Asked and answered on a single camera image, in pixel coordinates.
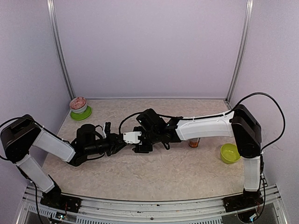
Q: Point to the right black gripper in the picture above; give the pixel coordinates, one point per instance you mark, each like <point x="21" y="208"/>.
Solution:
<point x="142" y="149"/>

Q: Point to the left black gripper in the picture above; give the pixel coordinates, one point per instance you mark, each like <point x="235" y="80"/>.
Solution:
<point x="115" y="145"/>

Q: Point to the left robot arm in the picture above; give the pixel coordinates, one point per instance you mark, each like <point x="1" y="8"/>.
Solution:
<point x="19" y="134"/>

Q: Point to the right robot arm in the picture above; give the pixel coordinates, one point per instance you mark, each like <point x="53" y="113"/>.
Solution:
<point x="237" y="123"/>

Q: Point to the orange pill bottle grey cap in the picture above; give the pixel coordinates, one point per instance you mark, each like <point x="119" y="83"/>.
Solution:
<point x="194" y="142"/>

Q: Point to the lime green plate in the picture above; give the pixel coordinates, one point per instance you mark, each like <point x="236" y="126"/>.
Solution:
<point x="81" y="116"/>

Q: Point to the red patterned white bowl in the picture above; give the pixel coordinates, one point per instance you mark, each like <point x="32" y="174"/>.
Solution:
<point x="78" y="105"/>

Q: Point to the lime green bowl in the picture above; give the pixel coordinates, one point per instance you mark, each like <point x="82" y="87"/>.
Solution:
<point x="229" y="153"/>

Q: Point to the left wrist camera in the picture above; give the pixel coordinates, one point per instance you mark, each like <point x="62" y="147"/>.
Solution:
<point x="106" y="130"/>

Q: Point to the front aluminium rail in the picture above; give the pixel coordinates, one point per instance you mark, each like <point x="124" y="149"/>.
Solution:
<point x="107" y="211"/>

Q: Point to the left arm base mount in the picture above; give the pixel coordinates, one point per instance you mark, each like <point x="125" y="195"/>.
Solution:
<point x="61" y="200"/>

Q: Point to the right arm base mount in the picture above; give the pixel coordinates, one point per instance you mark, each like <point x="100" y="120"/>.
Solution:
<point x="242" y="201"/>

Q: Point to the left aluminium frame post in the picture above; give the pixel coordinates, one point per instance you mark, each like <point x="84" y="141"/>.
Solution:
<point x="59" y="48"/>

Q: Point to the aluminium frame post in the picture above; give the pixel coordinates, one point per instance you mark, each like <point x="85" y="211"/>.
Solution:
<point x="59" y="48"/>
<point x="241" y="50"/>

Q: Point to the right aluminium frame post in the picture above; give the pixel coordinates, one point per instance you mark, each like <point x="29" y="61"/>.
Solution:
<point x="241" y="50"/>

